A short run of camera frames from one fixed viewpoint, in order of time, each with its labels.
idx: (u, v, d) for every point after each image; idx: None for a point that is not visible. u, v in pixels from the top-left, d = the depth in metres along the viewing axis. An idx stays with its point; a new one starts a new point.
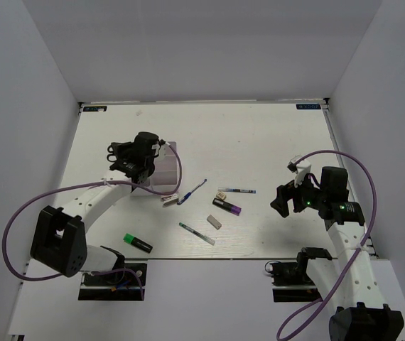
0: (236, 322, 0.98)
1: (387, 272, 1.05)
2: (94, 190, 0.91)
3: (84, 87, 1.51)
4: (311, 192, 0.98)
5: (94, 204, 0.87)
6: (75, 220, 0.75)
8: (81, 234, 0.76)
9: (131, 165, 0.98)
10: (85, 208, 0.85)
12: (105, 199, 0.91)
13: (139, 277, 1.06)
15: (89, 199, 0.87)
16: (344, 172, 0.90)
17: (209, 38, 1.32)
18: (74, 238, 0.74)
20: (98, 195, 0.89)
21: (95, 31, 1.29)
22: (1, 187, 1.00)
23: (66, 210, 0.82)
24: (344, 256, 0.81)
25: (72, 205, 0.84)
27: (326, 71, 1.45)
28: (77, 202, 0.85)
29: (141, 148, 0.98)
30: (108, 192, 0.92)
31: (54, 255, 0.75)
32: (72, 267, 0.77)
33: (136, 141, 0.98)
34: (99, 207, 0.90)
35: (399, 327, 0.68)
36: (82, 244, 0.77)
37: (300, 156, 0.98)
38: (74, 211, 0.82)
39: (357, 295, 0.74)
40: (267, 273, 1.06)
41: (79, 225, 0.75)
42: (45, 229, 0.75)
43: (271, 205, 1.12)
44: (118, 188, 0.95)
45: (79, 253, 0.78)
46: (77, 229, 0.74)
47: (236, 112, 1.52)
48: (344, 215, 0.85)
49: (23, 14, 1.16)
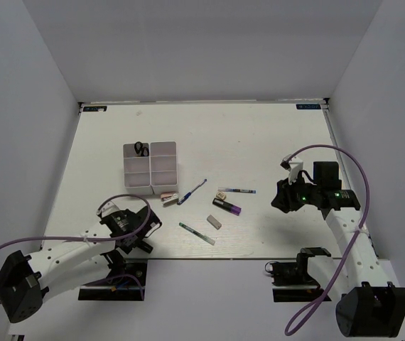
0: (237, 322, 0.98)
1: (386, 271, 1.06)
2: (72, 244, 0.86)
3: (84, 87, 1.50)
4: (305, 187, 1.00)
5: (63, 261, 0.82)
6: (33, 278, 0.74)
8: (33, 294, 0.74)
9: (123, 224, 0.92)
10: (51, 264, 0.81)
12: (79, 258, 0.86)
13: (140, 277, 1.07)
15: (60, 255, 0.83)
16: (335, 164, 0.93)
17: (209, 38, 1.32)
18: (21, 297, 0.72)
20: (72, 251, 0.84)
21: (96, 30, 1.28)
22: (1, 187, 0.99)
23: (31, 261, 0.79)
24: (344, 241, 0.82)
25: (40, 258, 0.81)
27: (326, 71, 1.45)
28: (47, 256, 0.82)
29: (144, 215, 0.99)
30: (84, 251, 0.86)
31: (7, 299, 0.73)
32: (19, 316, 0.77)
33: (142, 210, 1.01)
34: (68, 267, 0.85)
35: None
36: (33, 301, 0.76)
37: (290, 153, 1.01)
38: (36, 266, 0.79)
39: (361, 276, 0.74)
40: (267, 273, 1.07)
41: (36, 285, 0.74)
42: (4, 275, 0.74)
43: (273, 203, 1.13)
44: (100, 244, 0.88)
45: (32, 305, 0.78)
46: (30, 290, 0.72)
47: (236, 112, 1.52)
48: (339, 201, 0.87)
49: (23, 13, 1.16)
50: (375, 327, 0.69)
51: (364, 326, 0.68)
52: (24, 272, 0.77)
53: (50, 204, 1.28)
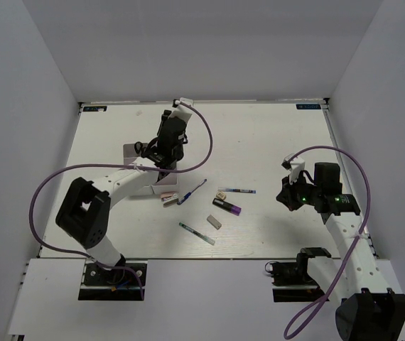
0: (237, 322, 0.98)
1: (387, 272, 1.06)
2: (126, 170, 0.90)
3: (85, 87, 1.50)
4: (306, 188, 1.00)
5: (123, 185, 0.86)
6: (103, 195, 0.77)
8: (104, 210, 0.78)
9: (160, 155, 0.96)
10: (113, 186, 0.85)
12: (132, 184, 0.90)
13: (140, 277, 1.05)
15: (118, 178, 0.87)
16: (336, 167, 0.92)
17: (210, 38, 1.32)
18: (96, 213, 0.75)
20: (127, 177, 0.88)
21: (96, 32, 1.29)
22: (1, 187, 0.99)
23: (95, 185, 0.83)
24: (344, 246, 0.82)
25: (101, 181, 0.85)
27: (327, 71, 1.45)
28: (107, 180, 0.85)
29: (167, 140, 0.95)
30: (136, 177, 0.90)
31: (77, 224, 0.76)
32: (92, 241, 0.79)
33: (161, 133, 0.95)
34: (123, 192, 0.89)
35: None
36: (102, 220, 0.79)
37: (293, 153, 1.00)
38: (102, 186, 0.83)
39: (361, 283, 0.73)
40: (267, 273, 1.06)
41: (106, 202, 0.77)
42: (73, 199, 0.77)
43: (277, 198, 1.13)
44: (148, 174, 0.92)
45: (100, 228, 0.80)
46: (103, 203, 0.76)
47: (236, 112, 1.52)
48: (339, 206, 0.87)
49: (23, 14, 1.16)
50: (375, 333, 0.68)
51: (364, 332, 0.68)
52: (89, 196, 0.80)
53: (50, 203, 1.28)
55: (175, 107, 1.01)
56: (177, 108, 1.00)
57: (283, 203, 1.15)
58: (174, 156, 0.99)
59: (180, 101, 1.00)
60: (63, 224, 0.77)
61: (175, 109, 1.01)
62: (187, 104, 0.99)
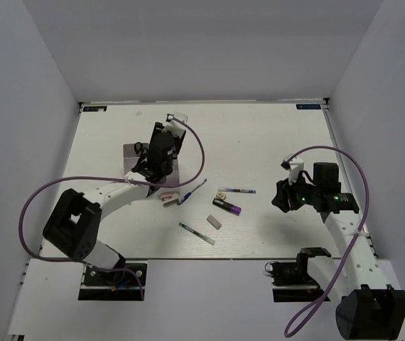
0: (238, 322, 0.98)
1: (386, 272, 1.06)
2: (117, 183, 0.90)
3: (85, 87, 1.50)
4: (305, 187, 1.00)
5: (113, 197, 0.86)
6: (93, 206, 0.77)
8: (94, 222, 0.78)
9: (151, 171, 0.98)
10: (103, 198, 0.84)
12: (123, 197, 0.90)
13: (139, 277, 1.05)
15: (109, 191, 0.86)
16: (335, 165, 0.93)
17: (211, 38, 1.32)
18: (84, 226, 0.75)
20: (119, 189, 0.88)
21: (96, 31, 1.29)
22: (0, 186, 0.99)
23: (87, 196, 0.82)
24: (343, 244, 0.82)
25: (93, 193, 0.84)
27: (327, 70, 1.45)
28: (98, 192, 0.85)
29: (156, 155, 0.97)
30: (127, 190, 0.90)
31: (65, 237, 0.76)
32: (81, 252, 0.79)
33: (150, 149, 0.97)
34: (113, 204, 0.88)
35: None
36: (92, 232, 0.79)
37: (292, 153, 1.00)
38: (92, 197, 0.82)
39: (360, 279, 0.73)
40: (267, 273, 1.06)
41: (96, 214, 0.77)
42: (62, 210, 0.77)
43: (274, 202, 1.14)
44: (138, 188, 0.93)
45: (89, 240, 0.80)
46: (93, 216, 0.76)
47: (237, 112, 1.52)
48: (339, 204, 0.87)
49: (23, 13, 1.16)
50: (375, 330, 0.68)
51: (364, 328, 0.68)
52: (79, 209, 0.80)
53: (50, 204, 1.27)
55: (167, 122, 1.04)
56: (170, 123, 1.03)
57: (280, 207, 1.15)
58: (163, 172, 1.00)
59: (173, 116, 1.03)
60: (50, 239, 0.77)
61: (168, 124, 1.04)
62: (180, 120, 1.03)
